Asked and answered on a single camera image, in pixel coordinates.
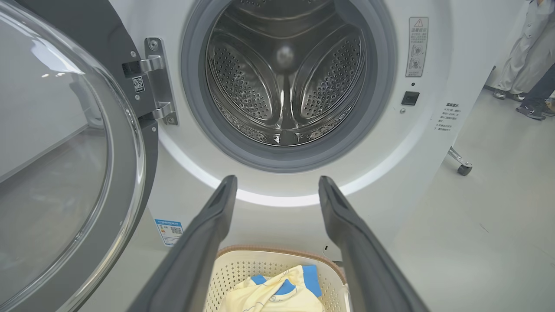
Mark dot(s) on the person in dark trousers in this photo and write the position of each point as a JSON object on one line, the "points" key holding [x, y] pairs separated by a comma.
{"points": [[542, 91]]}

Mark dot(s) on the person in light grey clothes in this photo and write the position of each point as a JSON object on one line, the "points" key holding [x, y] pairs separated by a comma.
{"points": [[527, 56]]}

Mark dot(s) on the warning label with Chinese text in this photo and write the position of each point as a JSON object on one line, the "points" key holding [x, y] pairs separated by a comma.
{"points": [[448, 118]]}

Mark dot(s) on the metal door hinge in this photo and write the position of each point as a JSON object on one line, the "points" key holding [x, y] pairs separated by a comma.
{"points": [[158, 82]]}

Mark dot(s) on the small QR code sticker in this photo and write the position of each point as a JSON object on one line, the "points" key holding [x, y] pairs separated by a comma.
{"points": [[138, 84]]}

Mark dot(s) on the yellow bear-print garment blue cuff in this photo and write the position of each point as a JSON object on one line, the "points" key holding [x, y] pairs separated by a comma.
{"points": [[311, 279]]}

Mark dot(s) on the yellow baby garment blue collar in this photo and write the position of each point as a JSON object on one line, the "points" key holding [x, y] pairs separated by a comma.
{"points": [[247, 299]]}

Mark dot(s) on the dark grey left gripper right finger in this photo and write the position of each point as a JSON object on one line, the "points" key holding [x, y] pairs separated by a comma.
{"points": [[364, 268]]}

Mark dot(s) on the black door latch socket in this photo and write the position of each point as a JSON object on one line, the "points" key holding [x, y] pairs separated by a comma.
{"points": [[410, 98]]}

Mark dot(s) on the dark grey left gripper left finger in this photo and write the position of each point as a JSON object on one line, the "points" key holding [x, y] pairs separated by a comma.
{"points": [[190, 255]]}

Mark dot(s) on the black round glass washer door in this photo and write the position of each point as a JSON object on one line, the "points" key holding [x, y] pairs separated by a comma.
{"points": [[52, 130]]}

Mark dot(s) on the stainless steel washing machine drum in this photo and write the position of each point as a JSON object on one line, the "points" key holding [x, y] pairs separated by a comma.
{"points": [[243, 86]]}

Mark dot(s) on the white front-load washing machine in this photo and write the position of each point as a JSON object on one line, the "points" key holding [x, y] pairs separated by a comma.
{"points": [[390, 143]]}

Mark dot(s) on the grey stand leg black caster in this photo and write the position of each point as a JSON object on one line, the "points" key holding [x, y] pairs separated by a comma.
{"points": [[461, 164]]}

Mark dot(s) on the grey rubber door gasket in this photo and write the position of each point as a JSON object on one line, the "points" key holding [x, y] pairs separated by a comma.
{"points": [[381, 86]]}

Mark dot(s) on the blue energy label sticker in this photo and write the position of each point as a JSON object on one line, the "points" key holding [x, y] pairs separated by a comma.
{"points": [[169, 232]]}

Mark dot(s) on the grey warning pictogram sticker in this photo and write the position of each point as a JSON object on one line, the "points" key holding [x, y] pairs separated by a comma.
{"points": [[417, 47]]}

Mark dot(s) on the cream perforated basket brown rim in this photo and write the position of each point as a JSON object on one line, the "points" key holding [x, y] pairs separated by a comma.
{"points": [[234, 268]]}

